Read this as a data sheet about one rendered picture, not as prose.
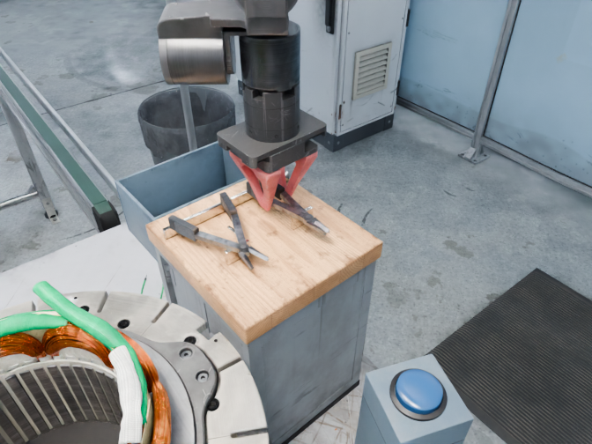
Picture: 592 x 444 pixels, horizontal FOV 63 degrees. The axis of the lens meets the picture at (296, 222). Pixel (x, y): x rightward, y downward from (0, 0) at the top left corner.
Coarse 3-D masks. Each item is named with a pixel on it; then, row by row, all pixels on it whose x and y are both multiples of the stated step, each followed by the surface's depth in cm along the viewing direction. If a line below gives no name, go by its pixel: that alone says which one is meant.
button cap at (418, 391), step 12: (408, 372) 44; (420, 372) 44; (396, 384) 43; (408, 384) 43; (420, 384) 42; (432, 384) 43; (396, 396) 43; (408, 396) 42; (420, 396) 42; (432, 396) 42; (408, 408) 41; (420, 408) 41; (432, 408) 41
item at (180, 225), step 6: (174, 216) 53; (174, 222) 52; (180, 222) 52; (186, 222) 52; (174, 228) 53; (180, 228) 52; (186, 228) 51; (192, 228) 51; (198, 228) 51; (186, 234) 52; (192, 234) 51
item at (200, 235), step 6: (198, 234) 51; (204, 234) 51; (210, 234) 51; (204, 240) 51; (210, 240) 51; (216, 240) 50; (222, 240) 50; (228, 240) 50; (222, 246) 50; (228, 246) 50; (234, 246) 50
